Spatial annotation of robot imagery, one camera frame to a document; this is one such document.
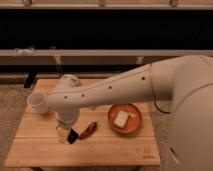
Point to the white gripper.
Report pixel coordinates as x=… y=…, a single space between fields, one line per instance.
x=62 y=129

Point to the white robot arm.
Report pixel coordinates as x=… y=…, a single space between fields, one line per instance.
x=186 y=81

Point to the black smartphone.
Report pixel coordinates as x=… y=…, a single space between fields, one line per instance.
x=73 y=136

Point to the brown red snack wrapper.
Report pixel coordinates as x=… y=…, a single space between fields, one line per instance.
x=89 y=130

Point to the white paper cup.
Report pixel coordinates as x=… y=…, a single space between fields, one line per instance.
x=38 y=101

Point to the wooden table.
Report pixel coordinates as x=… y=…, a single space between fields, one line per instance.
x=36 y=142

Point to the white sponge block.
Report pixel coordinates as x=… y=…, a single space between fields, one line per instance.
x=121 y=119

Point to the orange round plate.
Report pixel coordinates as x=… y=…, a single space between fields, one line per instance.
x=134 y=121

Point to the grey horizontal rail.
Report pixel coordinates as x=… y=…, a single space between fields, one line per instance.
x=91 y=57

